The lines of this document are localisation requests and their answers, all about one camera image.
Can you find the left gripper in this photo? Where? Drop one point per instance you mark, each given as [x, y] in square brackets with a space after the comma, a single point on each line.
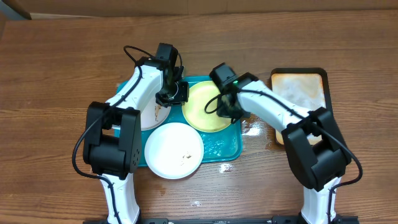
[181, 97]

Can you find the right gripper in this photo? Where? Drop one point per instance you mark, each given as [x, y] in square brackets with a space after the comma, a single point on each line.
[225, 112]

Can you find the yellow-green plate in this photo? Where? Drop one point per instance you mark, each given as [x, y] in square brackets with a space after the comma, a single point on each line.
[194, 110]

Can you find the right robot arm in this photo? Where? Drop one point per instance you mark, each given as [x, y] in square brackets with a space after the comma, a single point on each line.
[315, 148]

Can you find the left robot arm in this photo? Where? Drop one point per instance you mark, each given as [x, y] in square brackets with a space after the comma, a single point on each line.
[112, 140]

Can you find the black tray with soapy water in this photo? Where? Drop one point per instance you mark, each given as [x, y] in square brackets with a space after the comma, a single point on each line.
[305, 87]

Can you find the white plate with sauce streak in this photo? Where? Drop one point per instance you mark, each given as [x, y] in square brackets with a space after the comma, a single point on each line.
[153, 115]

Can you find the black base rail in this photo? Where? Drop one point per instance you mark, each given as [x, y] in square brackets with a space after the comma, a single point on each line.
[274, 220]

